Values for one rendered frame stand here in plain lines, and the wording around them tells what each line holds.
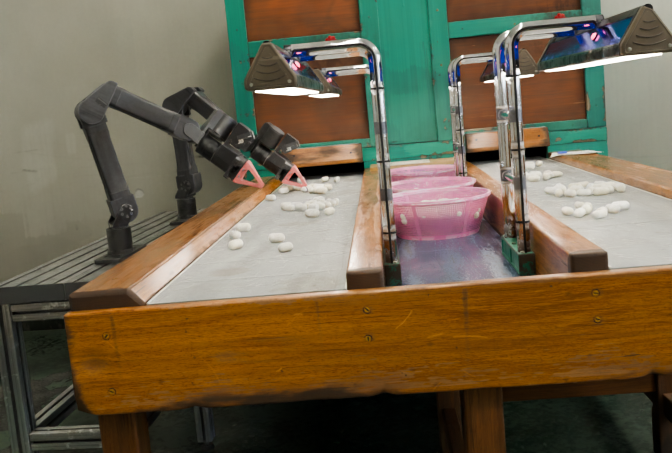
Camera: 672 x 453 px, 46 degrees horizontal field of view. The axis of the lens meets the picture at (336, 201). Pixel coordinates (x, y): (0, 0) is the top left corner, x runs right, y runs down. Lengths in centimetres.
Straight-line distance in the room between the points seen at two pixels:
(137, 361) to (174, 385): 7
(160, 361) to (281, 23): 196
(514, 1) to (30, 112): 243
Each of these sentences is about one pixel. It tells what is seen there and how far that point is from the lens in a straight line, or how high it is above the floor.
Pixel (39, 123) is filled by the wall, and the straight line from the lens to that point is 420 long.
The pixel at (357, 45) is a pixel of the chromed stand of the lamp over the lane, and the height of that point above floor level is 111.
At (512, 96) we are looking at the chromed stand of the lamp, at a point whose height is 99.
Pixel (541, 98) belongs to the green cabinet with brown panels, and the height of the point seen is 96.
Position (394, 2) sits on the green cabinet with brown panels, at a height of 136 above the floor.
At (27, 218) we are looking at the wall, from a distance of 428.
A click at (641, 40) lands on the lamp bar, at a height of 106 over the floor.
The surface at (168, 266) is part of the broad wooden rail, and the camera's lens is 140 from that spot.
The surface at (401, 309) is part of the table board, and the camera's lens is 114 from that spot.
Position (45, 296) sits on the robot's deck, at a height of 64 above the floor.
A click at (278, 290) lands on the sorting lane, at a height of 74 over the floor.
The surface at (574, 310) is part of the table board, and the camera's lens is 118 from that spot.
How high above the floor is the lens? 101
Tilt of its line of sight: 7 degrees down
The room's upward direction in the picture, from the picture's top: 5 degrees counter-clockwise
